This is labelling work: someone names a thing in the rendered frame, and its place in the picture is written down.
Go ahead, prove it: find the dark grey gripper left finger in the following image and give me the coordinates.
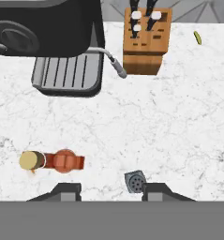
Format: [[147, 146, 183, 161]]
[[26, 182, 82, 203]]

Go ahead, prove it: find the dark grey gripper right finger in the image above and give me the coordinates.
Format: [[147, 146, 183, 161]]
[[141, 182, 198, 203]]

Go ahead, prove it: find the black espresso machine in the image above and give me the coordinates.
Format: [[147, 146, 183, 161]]
[[0, 0, 128, 98]]

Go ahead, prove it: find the small green pickle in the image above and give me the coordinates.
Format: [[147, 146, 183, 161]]
[[193, 30, 202, 46]]

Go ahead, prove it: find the wooden knife block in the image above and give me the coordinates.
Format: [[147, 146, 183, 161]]
[[122, 0, 173, 76]]

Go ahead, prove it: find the grey square shaker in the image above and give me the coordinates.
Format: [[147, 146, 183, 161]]
[[124, 170, 147, 194]]

